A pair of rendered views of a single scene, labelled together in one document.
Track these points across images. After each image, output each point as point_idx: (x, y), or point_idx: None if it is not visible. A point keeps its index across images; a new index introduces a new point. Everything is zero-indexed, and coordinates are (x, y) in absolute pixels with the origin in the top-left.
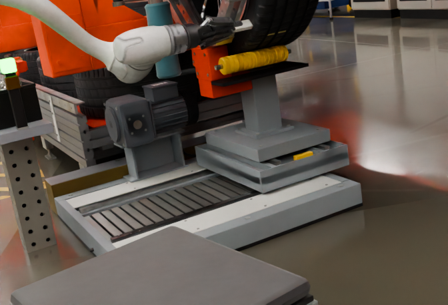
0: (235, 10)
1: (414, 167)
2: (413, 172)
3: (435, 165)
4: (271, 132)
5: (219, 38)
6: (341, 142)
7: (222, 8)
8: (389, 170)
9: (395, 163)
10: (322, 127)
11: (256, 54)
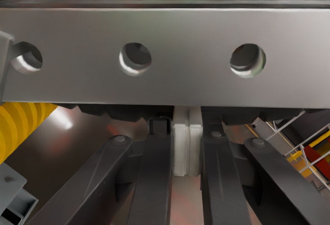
0: (242, 57)
1: (50, 165)
2: (54, 182)
3: (68, 163)
4: None
5: (108, 220)
6: (26, 191)
7: (272, 50)
8: (26, 172)
9: (25, 149)
10: (11, 170)
11: (47, 106)
